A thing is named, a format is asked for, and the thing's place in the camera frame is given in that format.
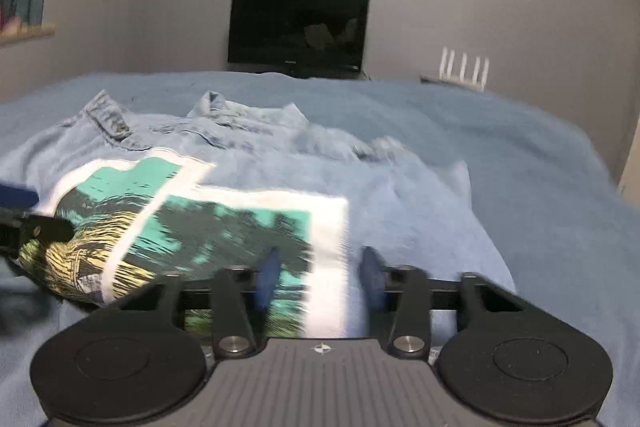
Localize black flat screen television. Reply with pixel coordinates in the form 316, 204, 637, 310
227, 0, 371, 78

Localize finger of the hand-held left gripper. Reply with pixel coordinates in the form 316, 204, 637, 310
0, 179, 40, 210
0, 212, 77, 259

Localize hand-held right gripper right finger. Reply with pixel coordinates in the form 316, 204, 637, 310
361, 246, 529, 358

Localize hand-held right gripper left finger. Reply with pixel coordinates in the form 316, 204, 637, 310
112, 247, 282, 358

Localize wooden window sill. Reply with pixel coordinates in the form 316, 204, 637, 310
0, 24, 57, 48

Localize blue blanket bed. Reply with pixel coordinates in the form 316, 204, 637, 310
0, 71, 640, 427

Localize light blue denim jacket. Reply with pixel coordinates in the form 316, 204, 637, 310
0, 89, 518, 344

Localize white router with antennas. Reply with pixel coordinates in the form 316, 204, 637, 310
438, 47, 491, 90

